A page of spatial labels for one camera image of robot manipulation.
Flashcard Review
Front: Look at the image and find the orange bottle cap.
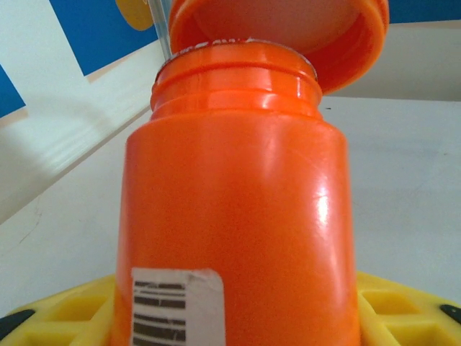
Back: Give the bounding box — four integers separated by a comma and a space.
168, 0, 391, 95

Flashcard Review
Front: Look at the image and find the orange pill bottle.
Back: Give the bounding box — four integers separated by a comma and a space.
109, 35, 362, 346

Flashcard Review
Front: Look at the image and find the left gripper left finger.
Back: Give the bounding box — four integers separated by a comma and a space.
0, 273, 117, 346

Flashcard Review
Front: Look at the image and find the aluminium corner post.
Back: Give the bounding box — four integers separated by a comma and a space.
148, 0, 172, 65

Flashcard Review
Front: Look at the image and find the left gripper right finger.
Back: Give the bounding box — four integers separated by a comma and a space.
354, 272, 461, 346

